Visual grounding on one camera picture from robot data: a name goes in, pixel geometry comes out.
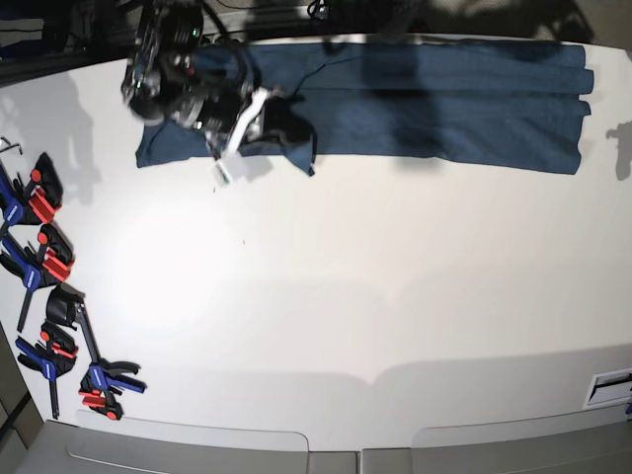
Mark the top blue red bar clamp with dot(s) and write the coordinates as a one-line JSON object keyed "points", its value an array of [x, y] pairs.
{"points": [[34, 203]]}

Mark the grey chair back left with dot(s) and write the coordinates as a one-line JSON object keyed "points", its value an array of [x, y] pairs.
{"points": [[61, 448]]}

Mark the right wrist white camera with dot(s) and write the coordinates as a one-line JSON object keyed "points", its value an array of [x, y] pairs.
{"points": [[227, 170]]}

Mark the metal hex key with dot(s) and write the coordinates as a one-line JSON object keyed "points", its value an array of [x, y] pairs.
{"points": [[7, 145]]}

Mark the grey chair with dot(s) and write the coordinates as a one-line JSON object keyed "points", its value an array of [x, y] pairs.
{"points": [[594, 441], [61, 448]]}

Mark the grey chair back right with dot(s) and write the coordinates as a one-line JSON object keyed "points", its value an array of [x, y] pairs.
{"points": [[594, 441]]}

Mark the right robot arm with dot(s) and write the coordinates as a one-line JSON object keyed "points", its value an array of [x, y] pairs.
{"points": [[198, 90]]}

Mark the dark blue T-shirt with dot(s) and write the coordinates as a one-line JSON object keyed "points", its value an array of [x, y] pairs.
{"points": [[517, 104]]}

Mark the blue red bar clamp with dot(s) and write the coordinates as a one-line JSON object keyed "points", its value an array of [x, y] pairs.
{"points": [[104, 381], [49, 265], [53, 356], [34, 203]]}

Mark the bottom blue red bar clamp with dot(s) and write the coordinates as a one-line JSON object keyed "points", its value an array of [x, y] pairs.
{"points": [[104, 381]]}

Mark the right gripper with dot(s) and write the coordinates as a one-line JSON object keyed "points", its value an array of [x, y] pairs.
{"points": [[227, 120]]}

